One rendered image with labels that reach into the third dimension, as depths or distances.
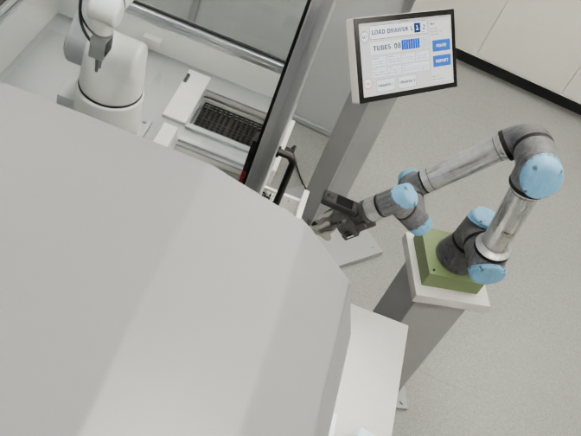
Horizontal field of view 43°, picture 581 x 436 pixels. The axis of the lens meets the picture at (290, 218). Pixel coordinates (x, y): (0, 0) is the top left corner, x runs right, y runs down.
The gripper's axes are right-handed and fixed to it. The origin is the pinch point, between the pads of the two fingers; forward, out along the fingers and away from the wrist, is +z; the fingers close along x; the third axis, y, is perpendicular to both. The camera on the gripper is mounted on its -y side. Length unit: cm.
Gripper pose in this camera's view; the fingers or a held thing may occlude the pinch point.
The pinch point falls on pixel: (312, 226)
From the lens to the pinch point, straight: 235.6
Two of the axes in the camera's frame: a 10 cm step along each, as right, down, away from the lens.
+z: -7.7, 3.2, 5.5
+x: 2.3, -6.7, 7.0
